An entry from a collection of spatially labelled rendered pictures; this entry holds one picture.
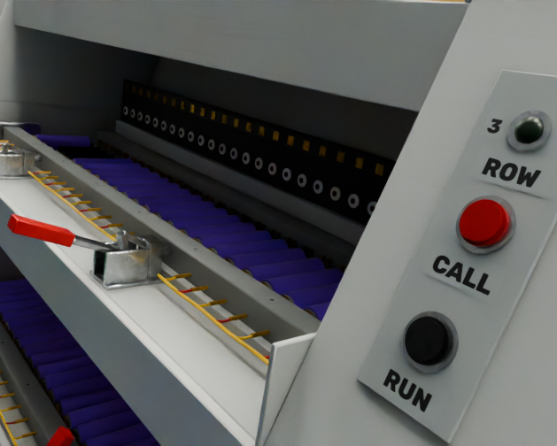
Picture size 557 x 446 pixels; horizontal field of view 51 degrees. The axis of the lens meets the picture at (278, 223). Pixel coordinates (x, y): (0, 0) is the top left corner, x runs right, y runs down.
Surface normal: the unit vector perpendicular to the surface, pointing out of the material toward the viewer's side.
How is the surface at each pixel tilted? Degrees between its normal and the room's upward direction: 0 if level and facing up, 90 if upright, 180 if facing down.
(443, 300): 90
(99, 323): 111
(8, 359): 21
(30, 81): 90
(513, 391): 90
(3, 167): 90
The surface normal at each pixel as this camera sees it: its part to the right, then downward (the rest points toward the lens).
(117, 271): 0.62, 0.31
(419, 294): -0.66, -0.29
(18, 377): 0.15, -0.95
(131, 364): -0.77, 0.06
